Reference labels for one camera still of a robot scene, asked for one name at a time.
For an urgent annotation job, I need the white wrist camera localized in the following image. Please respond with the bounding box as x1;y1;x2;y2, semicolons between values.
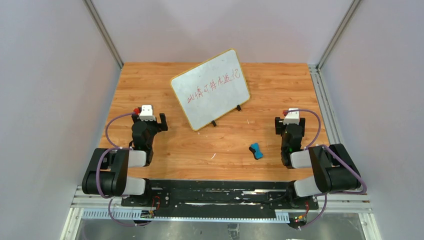
283;108;300;125
138;104;156;121

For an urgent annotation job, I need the yellow framed whiteboard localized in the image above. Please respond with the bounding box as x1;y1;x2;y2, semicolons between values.
170;48;251;131

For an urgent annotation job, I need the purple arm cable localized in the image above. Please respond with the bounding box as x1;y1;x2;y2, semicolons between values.
95;112;157;228
288;108;368;230

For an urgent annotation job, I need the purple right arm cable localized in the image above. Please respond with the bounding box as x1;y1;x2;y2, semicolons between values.
288;108;368;230

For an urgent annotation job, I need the aluminium corner post left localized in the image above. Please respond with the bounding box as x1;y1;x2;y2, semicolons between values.
82;0;124;69

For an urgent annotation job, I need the aluminium frame rail front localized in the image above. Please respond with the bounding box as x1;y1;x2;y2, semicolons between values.
60;188;382;240

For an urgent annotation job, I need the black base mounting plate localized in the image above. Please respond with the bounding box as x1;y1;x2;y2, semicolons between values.
121;179;319;219

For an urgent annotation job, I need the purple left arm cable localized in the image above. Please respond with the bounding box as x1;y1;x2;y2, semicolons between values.
95;112;157;228

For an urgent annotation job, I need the aluminium corner post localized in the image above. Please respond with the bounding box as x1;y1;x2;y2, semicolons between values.
82;0;124;69
316;0;363;72

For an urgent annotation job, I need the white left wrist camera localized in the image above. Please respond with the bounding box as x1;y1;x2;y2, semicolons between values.
138;104;156;121

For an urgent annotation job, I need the aluminium corner post right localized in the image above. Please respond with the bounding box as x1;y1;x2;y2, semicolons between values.
316;0;363;72

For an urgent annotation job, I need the aluminium side rail right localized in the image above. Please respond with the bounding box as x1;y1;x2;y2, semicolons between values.
308;64;343;144

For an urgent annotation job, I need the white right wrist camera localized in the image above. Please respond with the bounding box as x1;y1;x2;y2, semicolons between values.
283;108;300;125

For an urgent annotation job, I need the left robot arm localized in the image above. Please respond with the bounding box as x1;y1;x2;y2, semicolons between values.
81;111;169;199

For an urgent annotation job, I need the blue black whiteboard eraser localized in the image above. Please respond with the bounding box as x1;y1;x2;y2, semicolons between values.
248;142;264;160

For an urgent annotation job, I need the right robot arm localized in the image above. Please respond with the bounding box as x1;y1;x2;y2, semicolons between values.
274;117;366;199

